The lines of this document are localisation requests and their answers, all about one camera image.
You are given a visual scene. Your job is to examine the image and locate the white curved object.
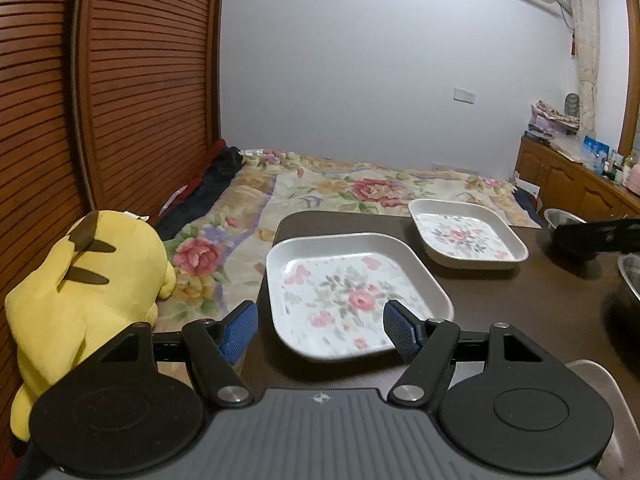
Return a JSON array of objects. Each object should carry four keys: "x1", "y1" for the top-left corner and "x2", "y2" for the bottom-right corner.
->
[{"x1": 570, "y1": 359, "x2": 633, "y2": 466}]

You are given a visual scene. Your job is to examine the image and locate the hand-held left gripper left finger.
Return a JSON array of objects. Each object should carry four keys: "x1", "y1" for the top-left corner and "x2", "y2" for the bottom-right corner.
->
[{"x1": 97, "y1": 300, "x2": 258, "y2": 408}]

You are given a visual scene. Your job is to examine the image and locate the floral blanket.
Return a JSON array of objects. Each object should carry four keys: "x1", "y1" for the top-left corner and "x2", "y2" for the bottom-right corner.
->
[{"x1": 157, "y1": 149, "x2": 543, "y2": 376}]

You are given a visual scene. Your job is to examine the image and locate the large white floral plate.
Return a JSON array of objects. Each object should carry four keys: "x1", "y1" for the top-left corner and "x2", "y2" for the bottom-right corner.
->
[{"x1": 266, "y1": 232, "x2": 455, "y2": 362}]

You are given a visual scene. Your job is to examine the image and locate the large steel bowl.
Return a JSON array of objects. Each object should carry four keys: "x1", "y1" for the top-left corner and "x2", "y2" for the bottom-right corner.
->
[{"x1": 607, "y1": 252, "x2": 640, "y2": 321}]

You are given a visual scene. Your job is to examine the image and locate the pink thermos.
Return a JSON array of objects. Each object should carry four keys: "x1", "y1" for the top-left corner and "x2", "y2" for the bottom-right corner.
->
[{"x1": 626, "y1": 152, "x2": 640, "y2": 196}]

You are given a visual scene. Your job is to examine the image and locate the wooden window frame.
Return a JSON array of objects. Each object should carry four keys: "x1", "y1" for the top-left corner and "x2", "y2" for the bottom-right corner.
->
[{"x1": 617, "y1": 0, "x2": 640, "y2": 156}]

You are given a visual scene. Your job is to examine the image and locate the blue packets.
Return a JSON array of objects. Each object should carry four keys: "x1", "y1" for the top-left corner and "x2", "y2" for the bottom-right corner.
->
[{"x1": 582, "y1": 136, "x2": 612, "y2": 171}]

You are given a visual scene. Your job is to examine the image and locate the wooden cabinet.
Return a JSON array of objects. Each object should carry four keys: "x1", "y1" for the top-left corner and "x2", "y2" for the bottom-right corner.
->
[{"x1": 515, "y1": 135, "x2": 640, "y2": 221}]

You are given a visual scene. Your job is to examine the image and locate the wooden louvered wardrobe door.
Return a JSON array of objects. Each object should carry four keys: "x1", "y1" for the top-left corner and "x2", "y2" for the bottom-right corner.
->
[{"x1": 0, "y1": 0, "x2": 226, "y2": 361}]

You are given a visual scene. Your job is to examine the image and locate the pile of folded cloths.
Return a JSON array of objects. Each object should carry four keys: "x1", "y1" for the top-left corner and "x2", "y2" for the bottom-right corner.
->
[{"x1": 530, "y1": 101, "x2": 581, "y2": 136}]

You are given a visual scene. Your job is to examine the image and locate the cream curtain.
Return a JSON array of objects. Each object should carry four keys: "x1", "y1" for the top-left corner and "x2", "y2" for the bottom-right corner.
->
[{"x1": 570, "y1": 0, "x2": 601, "y2": 136}]

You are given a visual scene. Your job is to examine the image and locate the small white floral plate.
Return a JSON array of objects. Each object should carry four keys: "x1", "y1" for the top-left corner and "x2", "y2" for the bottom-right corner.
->
[{"x1": 408, "y1": 199, "x2": 529, "y2": 268}]

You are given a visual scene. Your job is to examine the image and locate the white paper bag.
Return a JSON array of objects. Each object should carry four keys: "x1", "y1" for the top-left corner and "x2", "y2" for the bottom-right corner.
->
[{"x1": 515, "y1": 172, "x2": 542, "y2": 200}]

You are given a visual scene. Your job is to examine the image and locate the small steel bowl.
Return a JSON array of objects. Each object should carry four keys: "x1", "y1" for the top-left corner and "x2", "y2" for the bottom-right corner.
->
[{"x1": 542, "y1": 207, "x2": 588, "y2": 233}]

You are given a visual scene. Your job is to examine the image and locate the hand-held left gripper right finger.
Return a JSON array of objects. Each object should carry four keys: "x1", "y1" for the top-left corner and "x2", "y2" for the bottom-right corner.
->
[{"x1": 382, "y1": 299, "x2": 546, "y2": 408}]

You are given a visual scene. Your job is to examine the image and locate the yellow plush toy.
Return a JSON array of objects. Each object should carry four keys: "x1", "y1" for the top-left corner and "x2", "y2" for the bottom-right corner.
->
[{"x1": 5, "y1": 209, "x2": 177, "y2": 443}]

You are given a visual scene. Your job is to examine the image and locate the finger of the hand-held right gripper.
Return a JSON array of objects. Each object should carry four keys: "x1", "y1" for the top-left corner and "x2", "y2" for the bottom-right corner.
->
[{"x1": 554, "y1": 217, "x2": 640, "y2": 261}]

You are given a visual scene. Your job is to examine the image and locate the dark red and navy cloth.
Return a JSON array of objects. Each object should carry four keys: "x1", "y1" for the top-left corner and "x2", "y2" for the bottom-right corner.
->
[{"x1": 155, "y1": 140, "x2": 246, "y2": 241}]

